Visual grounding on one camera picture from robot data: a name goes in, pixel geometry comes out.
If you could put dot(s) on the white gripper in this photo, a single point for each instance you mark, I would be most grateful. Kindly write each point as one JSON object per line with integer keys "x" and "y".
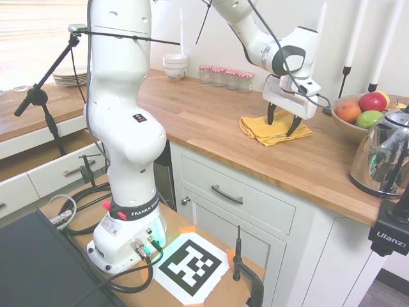
{"x": 287, "y": 102}

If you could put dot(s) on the yellow terry cloth towel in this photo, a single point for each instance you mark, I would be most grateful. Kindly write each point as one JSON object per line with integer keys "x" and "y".
{"x": 255, "y": 126}

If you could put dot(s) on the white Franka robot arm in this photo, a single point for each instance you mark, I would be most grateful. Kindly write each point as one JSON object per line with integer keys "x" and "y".
{"x": 121, "y": 128}

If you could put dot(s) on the glass jar red gingham lid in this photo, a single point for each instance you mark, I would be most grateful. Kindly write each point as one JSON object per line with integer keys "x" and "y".
{"x": 246, "y": 82}
{"x": 219, "y": 77}
{"x": 206, "y": 75}
{"x": 232, "y": 80}

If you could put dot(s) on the wooden fruit bowl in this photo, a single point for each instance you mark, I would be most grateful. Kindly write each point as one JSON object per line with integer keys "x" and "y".
{"x": 345, "y": 123}

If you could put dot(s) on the orange red peach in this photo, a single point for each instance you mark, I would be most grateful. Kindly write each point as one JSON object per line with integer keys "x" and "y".
{"x": 349, "y": 112}

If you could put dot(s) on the tall black candle holder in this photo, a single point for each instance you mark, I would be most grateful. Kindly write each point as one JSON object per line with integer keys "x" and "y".
{"x": 345, "y": 76}

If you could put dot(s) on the green apple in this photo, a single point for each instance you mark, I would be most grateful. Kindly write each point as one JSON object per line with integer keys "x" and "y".
{"x": 369, "y": 120}

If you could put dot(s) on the red apple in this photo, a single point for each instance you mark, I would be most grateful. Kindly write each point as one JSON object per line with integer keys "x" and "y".
{"x": 372, "y": 101}

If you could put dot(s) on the short black candle holder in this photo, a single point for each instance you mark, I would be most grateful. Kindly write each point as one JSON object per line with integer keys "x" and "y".
{"x": 372, "y": 87}

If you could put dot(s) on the chrome electric kettle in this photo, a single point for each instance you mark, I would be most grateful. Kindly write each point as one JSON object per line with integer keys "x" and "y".
{"x": 380, "y": 153}

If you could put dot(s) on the yellow fruit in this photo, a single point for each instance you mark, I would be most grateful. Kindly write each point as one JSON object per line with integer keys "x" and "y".
{"x": 385, "y": 97}

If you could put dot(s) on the yellow pear with stem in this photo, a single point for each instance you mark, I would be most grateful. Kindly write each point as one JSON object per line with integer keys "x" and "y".
{"x": 398, "y": 105}

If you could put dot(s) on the white bowl with pattern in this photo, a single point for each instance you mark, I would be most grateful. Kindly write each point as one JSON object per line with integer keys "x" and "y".
{"x": 175, "y": 73}

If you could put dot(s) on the stacked white bowls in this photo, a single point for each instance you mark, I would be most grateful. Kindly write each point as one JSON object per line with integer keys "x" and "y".
{"x": 175, "y": 60}

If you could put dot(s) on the short black zip tie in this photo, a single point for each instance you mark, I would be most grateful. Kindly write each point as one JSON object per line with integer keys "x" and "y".
{"x": 202, "y": 25}

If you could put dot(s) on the round metal cabinet knob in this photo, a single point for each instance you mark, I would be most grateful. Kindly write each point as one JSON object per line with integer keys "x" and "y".
{"x": 186, "y": 201}

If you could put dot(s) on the white kitchen cabinet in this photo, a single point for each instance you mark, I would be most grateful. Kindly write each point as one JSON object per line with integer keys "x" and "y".
{"x": 319, "y": 243}

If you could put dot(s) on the white twisted candle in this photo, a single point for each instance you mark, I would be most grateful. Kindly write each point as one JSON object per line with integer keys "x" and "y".
{"x": 182, "y": 32}

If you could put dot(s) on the large black bar clamp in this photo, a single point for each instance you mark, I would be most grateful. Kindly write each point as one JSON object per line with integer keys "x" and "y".
{"x": 238, "y": 256}

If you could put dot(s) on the orange tape piece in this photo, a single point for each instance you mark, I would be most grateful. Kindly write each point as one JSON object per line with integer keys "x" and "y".
{"x": 230, "y": 254}
{"x": 188, "y": 229}

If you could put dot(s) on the long black zip tie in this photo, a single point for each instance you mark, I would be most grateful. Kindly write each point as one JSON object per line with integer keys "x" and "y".
{"x": 159, "y": 40}

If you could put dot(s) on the black white marker sheet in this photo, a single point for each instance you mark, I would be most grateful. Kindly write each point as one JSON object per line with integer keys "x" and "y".
{"x": 191, "y": 265}

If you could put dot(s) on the small black screw clamp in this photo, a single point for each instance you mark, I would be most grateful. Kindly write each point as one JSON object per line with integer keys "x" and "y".
{"x": 87, "y": 171}

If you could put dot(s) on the stack of white plates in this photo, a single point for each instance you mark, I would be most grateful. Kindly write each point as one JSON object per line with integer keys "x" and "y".
{"x": 65, "y": 78}

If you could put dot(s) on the white open drawer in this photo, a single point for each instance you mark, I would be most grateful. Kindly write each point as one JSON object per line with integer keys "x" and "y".
{"x": 48, "y": 179}

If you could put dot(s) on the small clear glass dish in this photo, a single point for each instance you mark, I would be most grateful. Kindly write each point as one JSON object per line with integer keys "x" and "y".
{"x": 20, "y": 89}

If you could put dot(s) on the white window blinds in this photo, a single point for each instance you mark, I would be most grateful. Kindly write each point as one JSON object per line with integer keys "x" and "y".
{"x": 28, "y": 35}

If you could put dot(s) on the black controller box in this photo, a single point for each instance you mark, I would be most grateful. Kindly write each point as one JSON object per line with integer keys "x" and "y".
{"x": 38, "y": 265}

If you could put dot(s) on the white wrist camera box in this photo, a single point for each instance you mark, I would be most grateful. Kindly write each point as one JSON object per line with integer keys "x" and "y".
{"x": 308, "y": 87}

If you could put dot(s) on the black Ulanzi camera mount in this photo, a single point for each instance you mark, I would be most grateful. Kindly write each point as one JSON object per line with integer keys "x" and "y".
{"x": 388, "y": 235}

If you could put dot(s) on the grey exterior camera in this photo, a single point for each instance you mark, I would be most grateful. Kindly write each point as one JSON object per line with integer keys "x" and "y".
{"x": 76, "y": 28}

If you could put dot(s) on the black camera stand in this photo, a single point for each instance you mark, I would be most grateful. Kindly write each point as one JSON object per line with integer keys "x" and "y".
{"x": 36, "y": 96}

